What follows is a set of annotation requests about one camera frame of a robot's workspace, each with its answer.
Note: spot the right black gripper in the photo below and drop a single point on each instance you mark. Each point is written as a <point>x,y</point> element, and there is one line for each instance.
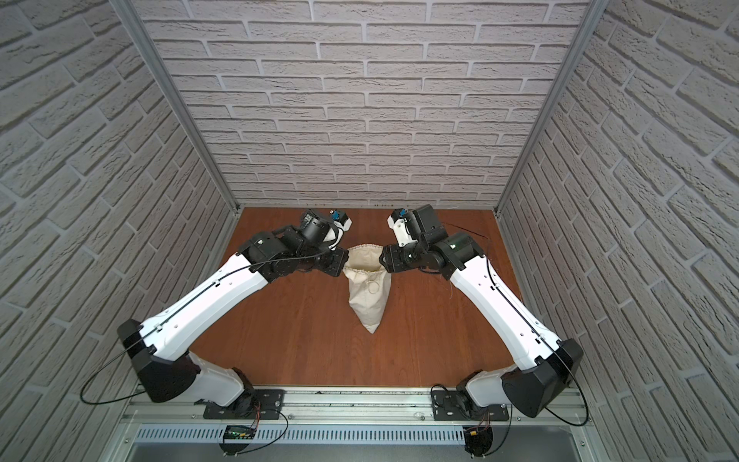
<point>390,258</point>

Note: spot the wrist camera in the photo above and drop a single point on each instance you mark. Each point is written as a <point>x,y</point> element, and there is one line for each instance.
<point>398,224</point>
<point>340,223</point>

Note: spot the right small electronics board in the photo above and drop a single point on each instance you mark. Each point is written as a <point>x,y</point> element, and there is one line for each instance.
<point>478,440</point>

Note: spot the cream cloth drawstring bag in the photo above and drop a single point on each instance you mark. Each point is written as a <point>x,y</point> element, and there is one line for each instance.
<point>369,284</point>

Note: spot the left small electronics board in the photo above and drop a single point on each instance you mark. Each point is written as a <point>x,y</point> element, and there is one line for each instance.
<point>241,434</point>

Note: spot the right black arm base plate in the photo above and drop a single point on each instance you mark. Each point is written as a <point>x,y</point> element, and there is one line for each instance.
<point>453,405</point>

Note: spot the aluminium corner post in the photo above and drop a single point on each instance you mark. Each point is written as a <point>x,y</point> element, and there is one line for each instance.
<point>136,30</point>
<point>589,22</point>

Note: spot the right aluminium corner post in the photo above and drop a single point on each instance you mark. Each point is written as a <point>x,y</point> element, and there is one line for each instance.
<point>589,22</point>

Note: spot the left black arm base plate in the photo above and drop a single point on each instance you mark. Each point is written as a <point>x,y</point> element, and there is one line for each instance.
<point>265,403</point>

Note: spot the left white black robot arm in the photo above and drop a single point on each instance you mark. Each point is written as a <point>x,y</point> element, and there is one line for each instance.
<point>160,347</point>

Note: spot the left aluminium corner post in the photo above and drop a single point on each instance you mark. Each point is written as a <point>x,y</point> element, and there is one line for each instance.
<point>136,30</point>

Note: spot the aluminium front rail frame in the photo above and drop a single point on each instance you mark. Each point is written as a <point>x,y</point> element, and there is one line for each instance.
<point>352,423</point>

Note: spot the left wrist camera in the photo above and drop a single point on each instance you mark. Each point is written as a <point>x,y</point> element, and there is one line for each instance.
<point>340,223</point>

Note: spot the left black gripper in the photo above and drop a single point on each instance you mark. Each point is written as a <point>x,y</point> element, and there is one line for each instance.
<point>336,261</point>

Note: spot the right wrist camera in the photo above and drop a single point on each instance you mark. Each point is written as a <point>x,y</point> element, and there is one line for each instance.
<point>398,224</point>

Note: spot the small electronics board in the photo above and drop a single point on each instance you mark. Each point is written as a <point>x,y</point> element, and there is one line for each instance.
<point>478,440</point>
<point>241,434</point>

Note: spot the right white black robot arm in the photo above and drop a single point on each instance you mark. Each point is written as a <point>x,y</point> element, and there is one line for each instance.
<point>543,364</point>

